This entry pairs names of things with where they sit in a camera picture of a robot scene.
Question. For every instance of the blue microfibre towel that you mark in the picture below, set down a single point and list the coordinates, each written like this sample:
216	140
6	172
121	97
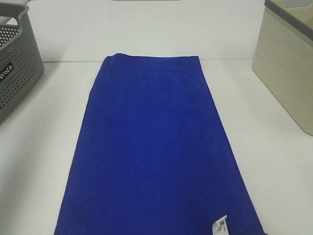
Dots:
152	156

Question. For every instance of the beige storage bin grey rim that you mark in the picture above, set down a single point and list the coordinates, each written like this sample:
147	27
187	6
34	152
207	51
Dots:
283	58

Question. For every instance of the grey perforated plastic basket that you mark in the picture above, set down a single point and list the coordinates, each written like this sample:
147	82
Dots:
21	64

